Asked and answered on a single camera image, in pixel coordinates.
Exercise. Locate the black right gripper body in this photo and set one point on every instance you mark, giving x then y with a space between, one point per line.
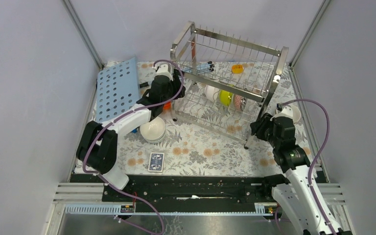
269 128

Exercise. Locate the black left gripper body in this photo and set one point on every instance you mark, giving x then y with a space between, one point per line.
174 88

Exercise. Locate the orange plastic bowl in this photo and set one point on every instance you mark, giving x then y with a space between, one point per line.
167 107

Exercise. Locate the beige floral bowl front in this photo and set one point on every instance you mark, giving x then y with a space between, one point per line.
298 115

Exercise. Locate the white ribbed bowl front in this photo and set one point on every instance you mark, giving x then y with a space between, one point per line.
153 131

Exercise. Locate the stainless steel dish rack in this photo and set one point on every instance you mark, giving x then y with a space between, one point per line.
263 69

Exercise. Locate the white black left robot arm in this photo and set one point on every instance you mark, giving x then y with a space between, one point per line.
97 149

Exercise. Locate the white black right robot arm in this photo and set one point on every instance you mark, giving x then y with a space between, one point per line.
295 189

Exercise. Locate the white ceramic bowl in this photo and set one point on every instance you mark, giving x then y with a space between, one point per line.
211 93

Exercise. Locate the yellow green bowl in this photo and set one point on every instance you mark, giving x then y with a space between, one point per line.
225 97

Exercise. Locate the floral patterned table mat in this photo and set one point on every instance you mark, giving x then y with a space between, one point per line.
205 137

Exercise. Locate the light blue perforated panel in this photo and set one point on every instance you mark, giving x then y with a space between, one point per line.
117 90

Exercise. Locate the small orange yellow cup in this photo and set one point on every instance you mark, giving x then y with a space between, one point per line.
237 69

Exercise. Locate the blue playing card box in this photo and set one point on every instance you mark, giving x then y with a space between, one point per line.
156 162

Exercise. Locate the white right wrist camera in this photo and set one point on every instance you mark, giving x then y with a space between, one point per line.
287 111

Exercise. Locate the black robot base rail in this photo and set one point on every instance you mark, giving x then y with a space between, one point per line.
201 194

